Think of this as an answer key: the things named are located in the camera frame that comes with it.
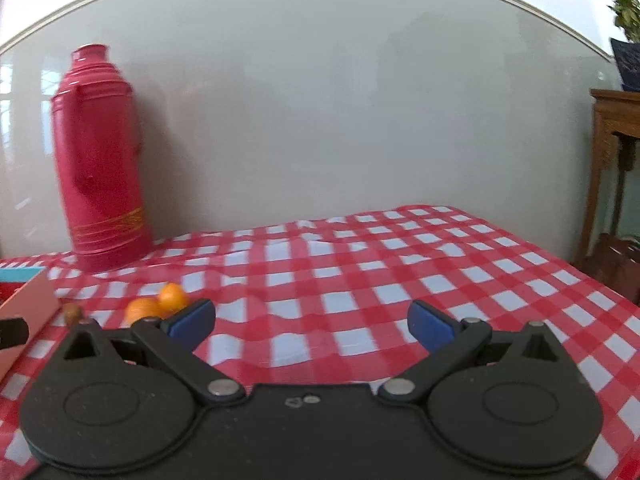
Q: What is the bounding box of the small orange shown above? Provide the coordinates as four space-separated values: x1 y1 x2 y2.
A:
124 297 166 326
156 283 190 315

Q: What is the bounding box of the small brown round fruit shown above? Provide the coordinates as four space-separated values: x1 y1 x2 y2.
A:
62 302 85 327

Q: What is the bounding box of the colourful cardboard box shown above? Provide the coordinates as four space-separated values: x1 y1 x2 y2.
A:
0 266 60 378

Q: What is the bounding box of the red white checkered tablecloth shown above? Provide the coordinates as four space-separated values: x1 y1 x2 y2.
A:
2 205 639 479

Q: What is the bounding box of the dark wooden side table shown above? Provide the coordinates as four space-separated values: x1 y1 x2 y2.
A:
574 89 639 304

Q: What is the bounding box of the red thermos flask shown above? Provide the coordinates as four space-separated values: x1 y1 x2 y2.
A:
51 44 152 272

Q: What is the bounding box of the potted plant blue pot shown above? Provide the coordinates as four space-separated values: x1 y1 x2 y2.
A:
608 0 640 92

